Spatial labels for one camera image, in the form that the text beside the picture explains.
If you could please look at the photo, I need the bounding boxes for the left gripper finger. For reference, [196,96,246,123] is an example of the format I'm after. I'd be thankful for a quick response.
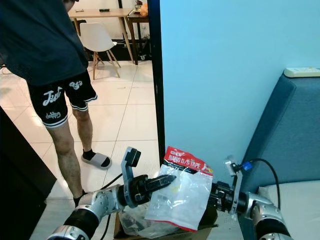
[147,174,177,193]

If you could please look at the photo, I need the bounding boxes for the red white tape packet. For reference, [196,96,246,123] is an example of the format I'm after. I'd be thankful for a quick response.
[145,146,215,233]

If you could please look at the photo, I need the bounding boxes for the clear plastic bag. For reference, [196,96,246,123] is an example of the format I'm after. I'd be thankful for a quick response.
[122,202,181,239]

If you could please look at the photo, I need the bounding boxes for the brown cardboard box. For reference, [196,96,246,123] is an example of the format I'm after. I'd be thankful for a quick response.
[112,210,218,240]

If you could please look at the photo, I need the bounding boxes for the grey slide slipper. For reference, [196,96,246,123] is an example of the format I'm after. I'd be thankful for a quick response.
[82,150,112,169]

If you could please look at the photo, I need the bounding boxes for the blue fabric headboard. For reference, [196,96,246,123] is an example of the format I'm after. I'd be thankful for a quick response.
[237,70,320,240]

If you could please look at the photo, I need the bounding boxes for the cream remote control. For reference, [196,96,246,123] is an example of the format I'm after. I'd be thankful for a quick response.
[283,66,320,78]

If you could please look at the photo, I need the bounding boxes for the white chair wooden legs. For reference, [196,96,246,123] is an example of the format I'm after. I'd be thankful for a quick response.
[78,22,121,79]

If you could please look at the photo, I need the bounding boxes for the dark wooden table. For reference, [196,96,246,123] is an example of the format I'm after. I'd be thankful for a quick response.
[126,10,151,66]

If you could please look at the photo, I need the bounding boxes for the orange plastic bag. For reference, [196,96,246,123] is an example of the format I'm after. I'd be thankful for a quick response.
[137,2,150,17]

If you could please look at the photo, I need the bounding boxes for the light wooden table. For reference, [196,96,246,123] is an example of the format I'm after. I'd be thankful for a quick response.
[69,7,128,63]

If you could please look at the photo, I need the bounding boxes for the person dark shirt black shorts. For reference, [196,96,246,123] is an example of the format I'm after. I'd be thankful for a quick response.
[0,0,112,208]

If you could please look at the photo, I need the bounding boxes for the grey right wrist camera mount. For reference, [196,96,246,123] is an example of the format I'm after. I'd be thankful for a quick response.
[225,156,246,216]

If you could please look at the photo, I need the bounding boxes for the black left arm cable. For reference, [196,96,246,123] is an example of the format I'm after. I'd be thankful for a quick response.
[104,172,126,240]

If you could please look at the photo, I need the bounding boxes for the black door frame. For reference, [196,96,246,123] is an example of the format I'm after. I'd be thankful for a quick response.
[147,0,167,166]

